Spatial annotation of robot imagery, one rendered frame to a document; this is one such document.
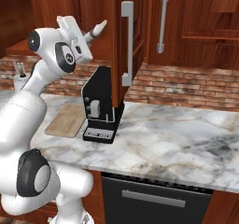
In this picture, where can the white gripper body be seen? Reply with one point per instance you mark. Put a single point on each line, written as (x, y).
(69, 25)

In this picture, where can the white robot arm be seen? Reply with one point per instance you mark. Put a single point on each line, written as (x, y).
(18, 118)

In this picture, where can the open wooden cabinet door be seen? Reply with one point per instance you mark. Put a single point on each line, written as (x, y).
(116, 47)

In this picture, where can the light wooden cutting board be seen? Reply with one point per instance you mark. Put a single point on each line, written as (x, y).
(66, 120)

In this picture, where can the closed wooden cabinet door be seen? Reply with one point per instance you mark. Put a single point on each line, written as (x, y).
(199, 22)

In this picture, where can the wooden base cabinet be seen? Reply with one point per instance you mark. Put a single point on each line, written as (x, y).
(222, 207)
(97, 199)

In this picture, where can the black coffee machine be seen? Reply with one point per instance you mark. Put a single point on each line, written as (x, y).
(99, 84)

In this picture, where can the white utensil holder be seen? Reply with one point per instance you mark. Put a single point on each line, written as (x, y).
(20, 76)

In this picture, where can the black dishwasher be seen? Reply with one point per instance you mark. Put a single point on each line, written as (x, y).
(155, 202)

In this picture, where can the wooden wall cabinet body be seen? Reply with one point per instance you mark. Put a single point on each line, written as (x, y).
(46, 3)

